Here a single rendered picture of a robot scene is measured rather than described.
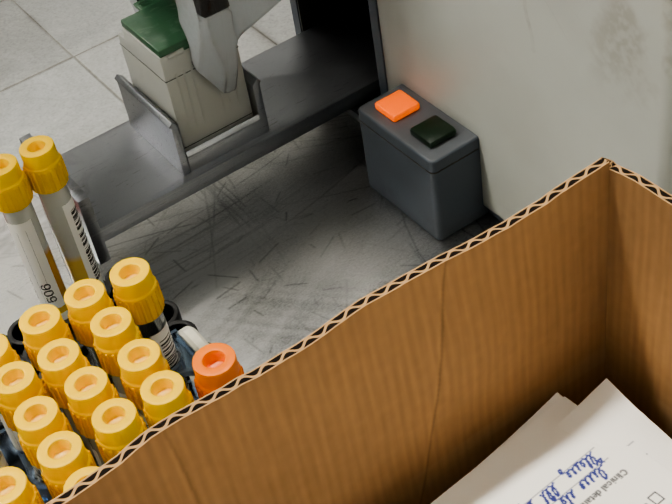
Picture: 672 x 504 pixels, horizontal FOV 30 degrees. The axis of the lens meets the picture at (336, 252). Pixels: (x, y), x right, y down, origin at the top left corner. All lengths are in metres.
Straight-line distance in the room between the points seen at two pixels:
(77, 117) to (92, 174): 1.67
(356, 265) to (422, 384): 0.20
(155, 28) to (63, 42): 1.93
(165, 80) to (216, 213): 0.09
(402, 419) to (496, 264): 0.06
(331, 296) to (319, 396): 0.21
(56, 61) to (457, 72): 1.93
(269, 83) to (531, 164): 0.16
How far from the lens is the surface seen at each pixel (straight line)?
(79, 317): 0.45
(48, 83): 2.42
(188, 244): 0.64
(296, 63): 0.67
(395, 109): 0.60
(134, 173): 0.62
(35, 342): 0.45
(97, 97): 2.34
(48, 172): 0.53
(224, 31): 0.57
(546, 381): 0.46
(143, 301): 0.45
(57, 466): 0.40
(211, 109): 0.61
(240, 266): 0.62
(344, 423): 0.40
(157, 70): 0.59
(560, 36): 0.51
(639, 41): 0.47
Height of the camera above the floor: 1.29
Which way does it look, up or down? 43 degrees down
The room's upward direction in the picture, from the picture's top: 11 degrees counter-clockwise
